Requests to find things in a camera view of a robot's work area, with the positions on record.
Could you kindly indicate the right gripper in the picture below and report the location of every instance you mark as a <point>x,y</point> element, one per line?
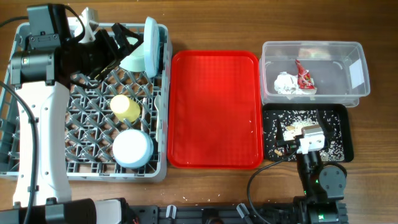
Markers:
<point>290,145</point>

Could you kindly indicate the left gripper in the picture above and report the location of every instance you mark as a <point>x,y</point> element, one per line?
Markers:
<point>114,56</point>

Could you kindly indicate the green bowl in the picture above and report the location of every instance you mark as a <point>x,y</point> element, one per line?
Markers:
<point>135,61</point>

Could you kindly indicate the light blue plate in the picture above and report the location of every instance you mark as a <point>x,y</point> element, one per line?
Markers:
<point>151,47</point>

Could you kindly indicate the rice and food scraps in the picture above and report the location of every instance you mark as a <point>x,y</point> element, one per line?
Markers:
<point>292,122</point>

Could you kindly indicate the red snack wrapper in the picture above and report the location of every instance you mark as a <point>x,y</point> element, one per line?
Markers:
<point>304,79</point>

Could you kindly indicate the white tissue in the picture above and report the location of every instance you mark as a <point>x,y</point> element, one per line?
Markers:
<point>287,84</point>

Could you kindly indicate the white plastic fork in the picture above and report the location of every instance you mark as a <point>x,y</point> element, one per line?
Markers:
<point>144,124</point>

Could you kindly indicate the yellow plastic cup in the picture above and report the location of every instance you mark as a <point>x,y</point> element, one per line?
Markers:
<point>124,107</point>

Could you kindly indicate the white plastic spoon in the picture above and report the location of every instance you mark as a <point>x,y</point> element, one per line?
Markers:
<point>157,104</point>

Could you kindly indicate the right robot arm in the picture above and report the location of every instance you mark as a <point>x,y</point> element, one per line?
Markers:
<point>323,182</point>

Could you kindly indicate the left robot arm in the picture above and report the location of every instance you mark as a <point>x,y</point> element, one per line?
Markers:
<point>40,82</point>

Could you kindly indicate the grey dishwasher rack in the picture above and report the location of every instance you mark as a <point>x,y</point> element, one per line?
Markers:
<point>91,126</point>

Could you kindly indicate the black plastic tray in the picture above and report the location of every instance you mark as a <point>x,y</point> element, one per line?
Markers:
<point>340,109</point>

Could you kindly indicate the clear plastic bin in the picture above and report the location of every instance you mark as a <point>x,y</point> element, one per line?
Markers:
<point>338,68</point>

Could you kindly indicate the red plastic tray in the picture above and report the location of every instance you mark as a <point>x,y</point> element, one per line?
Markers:
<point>215,110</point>

